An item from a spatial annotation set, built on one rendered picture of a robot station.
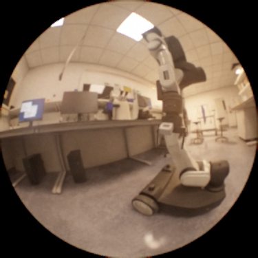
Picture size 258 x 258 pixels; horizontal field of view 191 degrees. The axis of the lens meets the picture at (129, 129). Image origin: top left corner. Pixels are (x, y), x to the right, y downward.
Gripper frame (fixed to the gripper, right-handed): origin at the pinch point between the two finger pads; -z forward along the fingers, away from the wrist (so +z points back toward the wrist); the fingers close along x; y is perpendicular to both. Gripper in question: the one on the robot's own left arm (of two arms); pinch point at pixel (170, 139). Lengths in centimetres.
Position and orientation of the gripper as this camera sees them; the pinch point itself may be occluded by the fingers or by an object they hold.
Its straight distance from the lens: 33.8
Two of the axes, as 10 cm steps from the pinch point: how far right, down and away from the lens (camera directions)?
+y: -7.0, 0.6, -7.1
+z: 0.3, -9.9, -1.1
